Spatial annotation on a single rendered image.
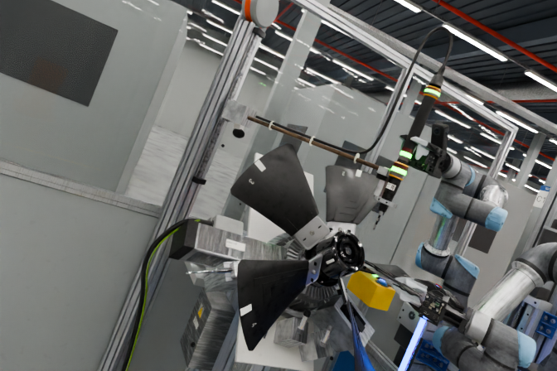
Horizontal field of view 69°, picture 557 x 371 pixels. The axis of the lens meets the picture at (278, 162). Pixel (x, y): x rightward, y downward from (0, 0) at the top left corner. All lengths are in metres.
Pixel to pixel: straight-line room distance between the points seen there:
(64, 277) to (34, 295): 0.12
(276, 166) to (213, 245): 0.28
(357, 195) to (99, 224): 1.00
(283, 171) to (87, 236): 0.90
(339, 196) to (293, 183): 0.23
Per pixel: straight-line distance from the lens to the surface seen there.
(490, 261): 5.98
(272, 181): 1.15
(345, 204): 1.31
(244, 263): 0.95
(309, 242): 1.19
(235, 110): 1.49
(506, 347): 1.23
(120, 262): 1.80
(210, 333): 1.48
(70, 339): 1.95
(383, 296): 1.69
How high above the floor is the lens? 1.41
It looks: 2 degrees down
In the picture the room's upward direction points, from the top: 22 degrees clockwise
